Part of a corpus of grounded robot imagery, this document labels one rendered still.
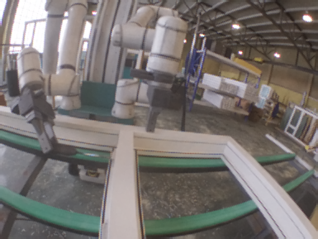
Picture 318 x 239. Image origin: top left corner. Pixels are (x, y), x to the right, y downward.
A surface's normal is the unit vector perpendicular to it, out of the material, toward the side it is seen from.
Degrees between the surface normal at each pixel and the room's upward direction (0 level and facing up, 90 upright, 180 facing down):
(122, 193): 0
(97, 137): 90
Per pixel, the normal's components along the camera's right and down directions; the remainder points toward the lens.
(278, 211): -0.96, -0.13
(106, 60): 0.11, 0.39
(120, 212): 0.21, -0.91
